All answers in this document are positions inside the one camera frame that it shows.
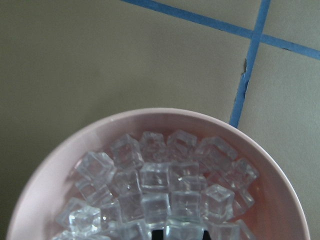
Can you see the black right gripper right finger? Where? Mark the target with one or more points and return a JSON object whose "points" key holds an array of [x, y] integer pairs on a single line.
{"points": [[206, 235]]}

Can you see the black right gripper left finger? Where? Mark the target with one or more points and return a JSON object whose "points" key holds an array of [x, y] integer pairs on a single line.
{"points": [[157, 234]]}

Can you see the pink ice bowl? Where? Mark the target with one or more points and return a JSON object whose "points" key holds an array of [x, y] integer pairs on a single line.
{"points": [[276, 215]]}

